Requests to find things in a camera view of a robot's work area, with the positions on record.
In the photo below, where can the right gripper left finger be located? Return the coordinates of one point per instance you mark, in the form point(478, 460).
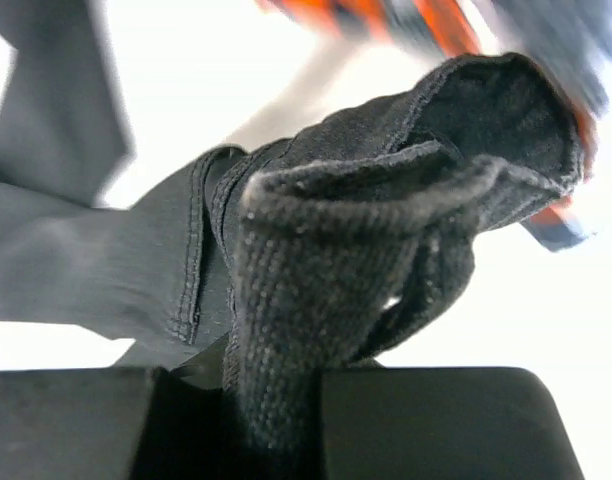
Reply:
point(114, 423)

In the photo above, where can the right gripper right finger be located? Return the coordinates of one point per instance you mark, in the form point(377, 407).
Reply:
point(442, 423)

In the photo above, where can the black trousers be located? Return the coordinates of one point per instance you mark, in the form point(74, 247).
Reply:
point(328, 247)

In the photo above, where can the colourful patterned shorts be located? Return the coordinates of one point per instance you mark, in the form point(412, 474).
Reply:
point(569, 41)

